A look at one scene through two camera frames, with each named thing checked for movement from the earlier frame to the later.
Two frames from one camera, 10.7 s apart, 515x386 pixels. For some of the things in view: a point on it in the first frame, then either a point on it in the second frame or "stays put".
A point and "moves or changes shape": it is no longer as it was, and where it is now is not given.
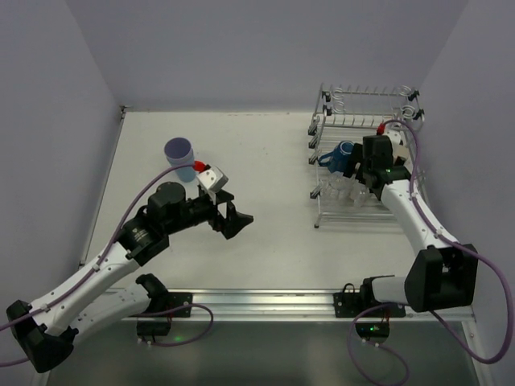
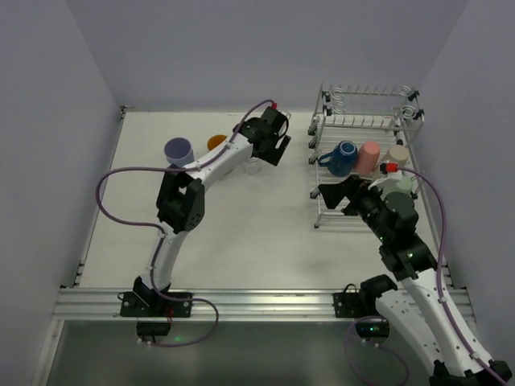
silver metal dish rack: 344,114 stays put
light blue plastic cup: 186,174 moves or changes shape
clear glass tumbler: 338,186 moves or changes shape
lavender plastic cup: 179,151 stays put
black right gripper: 358,159 to 351,199
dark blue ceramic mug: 339,159 stays put
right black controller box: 369,330 stays put
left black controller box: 153,327 stays put
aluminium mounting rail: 273,305 stays put
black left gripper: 222,214 to 278,149
